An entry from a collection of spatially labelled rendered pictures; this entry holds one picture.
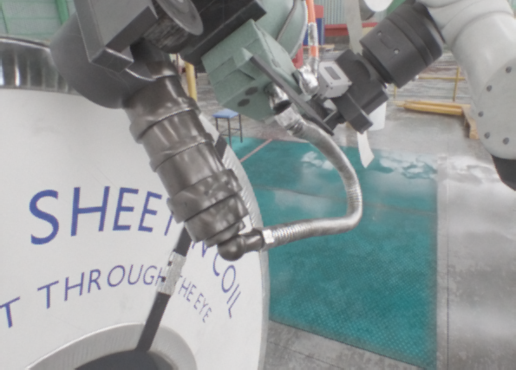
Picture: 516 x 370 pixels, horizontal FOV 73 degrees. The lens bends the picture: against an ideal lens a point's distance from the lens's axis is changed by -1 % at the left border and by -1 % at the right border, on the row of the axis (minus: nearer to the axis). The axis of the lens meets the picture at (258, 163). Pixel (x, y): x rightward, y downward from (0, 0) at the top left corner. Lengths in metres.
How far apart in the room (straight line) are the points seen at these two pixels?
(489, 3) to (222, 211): 0.35
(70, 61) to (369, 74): 0.36
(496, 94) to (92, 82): 0.30
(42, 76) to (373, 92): 0.38
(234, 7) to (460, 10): 0.24
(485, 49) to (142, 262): 0.46
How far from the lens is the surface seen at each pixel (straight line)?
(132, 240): 0.48
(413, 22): 0.50
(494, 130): 0.32
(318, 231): 0.39
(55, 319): 0.45
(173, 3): 0.27
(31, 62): 0.38
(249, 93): 0.34
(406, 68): 0.50
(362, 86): 0.50
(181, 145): 0.27
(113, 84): 0.28
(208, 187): 0.26
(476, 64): 0.42
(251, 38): 0.34
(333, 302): 2.01
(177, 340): 0.64
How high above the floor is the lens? 1.35
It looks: 21 degrees down
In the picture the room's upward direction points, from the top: 3 degrees counter-clockwise
